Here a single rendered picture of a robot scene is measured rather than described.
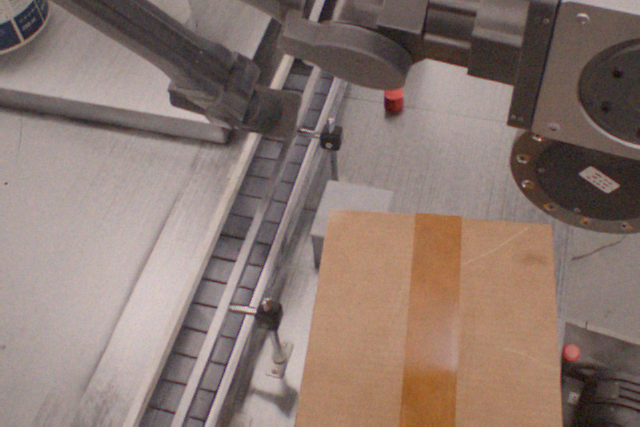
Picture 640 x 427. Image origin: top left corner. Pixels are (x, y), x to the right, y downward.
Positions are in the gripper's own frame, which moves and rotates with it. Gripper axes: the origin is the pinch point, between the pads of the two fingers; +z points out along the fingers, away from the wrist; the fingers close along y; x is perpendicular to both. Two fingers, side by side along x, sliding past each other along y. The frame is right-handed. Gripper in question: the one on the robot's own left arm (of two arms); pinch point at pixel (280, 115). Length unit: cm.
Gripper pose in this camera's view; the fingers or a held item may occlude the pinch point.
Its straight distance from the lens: 119.6
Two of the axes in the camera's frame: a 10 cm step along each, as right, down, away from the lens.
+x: -1.8, 9.8, 0.6
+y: -9.6, -1.9, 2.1
